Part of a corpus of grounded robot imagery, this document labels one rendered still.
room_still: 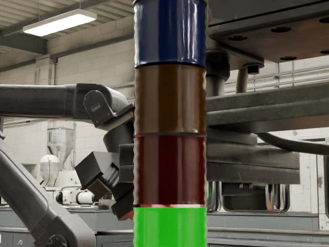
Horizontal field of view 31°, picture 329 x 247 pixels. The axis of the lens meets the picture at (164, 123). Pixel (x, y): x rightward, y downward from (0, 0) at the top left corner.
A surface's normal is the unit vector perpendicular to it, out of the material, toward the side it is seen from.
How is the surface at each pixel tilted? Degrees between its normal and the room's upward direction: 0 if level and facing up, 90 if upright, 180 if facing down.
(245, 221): 90
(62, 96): 86
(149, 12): 104
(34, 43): 90
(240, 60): 180
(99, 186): 121
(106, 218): 90
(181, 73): 76
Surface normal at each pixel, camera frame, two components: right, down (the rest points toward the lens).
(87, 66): -0.67, -0.09
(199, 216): 0.72, -0.33
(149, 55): -0.55, 0.14
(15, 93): -0.29, -0.18
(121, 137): -0.06, -0.43
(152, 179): -0.45, -0.35
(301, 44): 0.00, 0.99
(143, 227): -0.65, -0.33
